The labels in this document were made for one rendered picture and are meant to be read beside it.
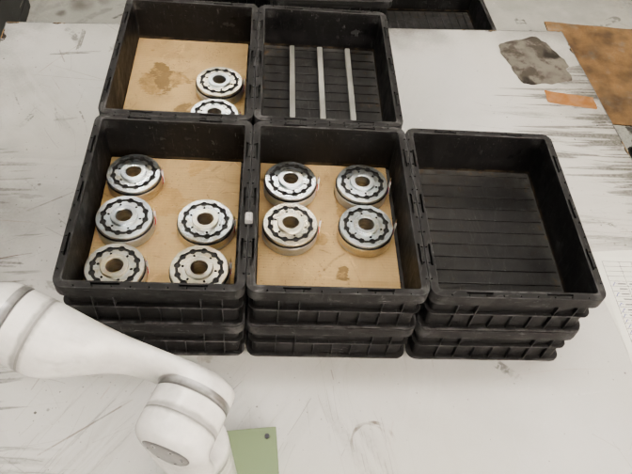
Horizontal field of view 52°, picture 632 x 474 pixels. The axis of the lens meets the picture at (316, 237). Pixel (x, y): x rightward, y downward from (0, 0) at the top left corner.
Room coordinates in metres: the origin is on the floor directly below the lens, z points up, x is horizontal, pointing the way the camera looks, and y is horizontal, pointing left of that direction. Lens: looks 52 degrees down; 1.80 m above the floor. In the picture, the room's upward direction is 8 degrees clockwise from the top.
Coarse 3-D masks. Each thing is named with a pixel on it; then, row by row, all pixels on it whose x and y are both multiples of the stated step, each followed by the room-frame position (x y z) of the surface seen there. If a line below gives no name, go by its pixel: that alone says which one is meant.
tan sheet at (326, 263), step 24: (264, 168) 0.93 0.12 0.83; (312, 168) 0.95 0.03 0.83; (336, 168) 0.96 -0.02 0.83; (384, 168) 0.98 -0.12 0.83; (336, 216) 0.83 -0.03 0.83; (336, 240) 0.77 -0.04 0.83; (264, 264) 0.69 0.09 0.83; (288, 264) 0.70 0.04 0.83; (312, 264) 0.70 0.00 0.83; (336, 264) 0.71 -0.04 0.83; (360, 264) 0.72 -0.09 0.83; (384, 264) 0.73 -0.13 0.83
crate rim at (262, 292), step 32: (256, 128) 0.94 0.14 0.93; (288, 128) 0.95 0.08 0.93; (320, 128) 0.96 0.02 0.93; (352, 128) 0.97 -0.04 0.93; (384, 128) 0.99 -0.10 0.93; (256, 160) 0.85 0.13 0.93; (256, 192) 0.77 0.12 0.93; (256, 224) 0.70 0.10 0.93; (416, 224) 0.75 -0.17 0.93; (416, 256) 0.68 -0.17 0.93; (256, 288) 0.57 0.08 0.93; (288, 288) 0.58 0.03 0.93; (320, 288) 0.59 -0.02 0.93; (352, 288) 0.60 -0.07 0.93; (384, 288) 0.60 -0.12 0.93
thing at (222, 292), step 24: (96, 120) 0.89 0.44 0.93; (120, 120) 0.91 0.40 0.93; (144, 120) 0.91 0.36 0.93; (168, 120) 0.92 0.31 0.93; (192, 120) 0.93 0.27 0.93; (216, 120) 0.94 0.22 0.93; (240, 120) 0.95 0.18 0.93; (96, 144) 0.83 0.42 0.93; (72, 216) 0.66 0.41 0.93; (240, 216) 0.71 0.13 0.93; (240, 240) 0.66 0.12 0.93; (240, 264) 0.61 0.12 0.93; (72, 288) 0.52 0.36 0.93; (96, 288) 0.53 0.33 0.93; (120, 288) 0.54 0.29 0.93; (144, 288) 0.54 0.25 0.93; (168, 288) 0.55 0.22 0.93; (192, 288) 0.55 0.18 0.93; (216, 288) 0.56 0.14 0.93; (240, 288) 0.57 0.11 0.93
